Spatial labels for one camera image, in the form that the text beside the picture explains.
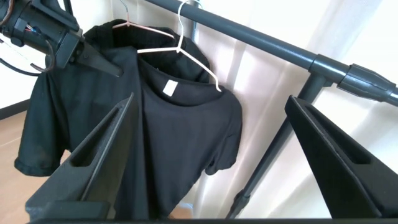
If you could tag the beige curtain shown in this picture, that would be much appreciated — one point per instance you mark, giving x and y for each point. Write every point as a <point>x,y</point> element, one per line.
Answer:
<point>311,25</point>

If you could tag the black shorts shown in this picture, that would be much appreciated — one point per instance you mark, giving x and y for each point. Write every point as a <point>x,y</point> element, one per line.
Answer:
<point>174,59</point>

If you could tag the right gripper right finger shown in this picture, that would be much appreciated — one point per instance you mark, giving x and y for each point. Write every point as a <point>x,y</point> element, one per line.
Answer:
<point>342,180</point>

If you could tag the black clothes rack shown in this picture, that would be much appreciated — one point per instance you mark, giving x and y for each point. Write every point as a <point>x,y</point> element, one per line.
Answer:
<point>248,34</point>

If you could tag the pink clothes hanger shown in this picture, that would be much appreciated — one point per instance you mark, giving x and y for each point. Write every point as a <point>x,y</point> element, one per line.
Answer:
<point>146,29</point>
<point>192,59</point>

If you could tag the black garment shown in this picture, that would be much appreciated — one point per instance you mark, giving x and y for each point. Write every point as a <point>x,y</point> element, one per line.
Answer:
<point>174,130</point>

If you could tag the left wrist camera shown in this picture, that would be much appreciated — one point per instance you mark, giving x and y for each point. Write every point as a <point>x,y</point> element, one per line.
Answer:
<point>53,9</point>

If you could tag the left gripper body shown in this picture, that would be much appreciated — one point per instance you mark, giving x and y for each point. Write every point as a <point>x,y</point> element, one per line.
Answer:
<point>62,46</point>

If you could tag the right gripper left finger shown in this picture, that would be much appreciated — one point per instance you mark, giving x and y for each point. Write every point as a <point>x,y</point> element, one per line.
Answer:
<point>87,180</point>

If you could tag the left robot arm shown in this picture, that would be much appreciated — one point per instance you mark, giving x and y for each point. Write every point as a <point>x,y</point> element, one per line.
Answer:
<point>4,12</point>

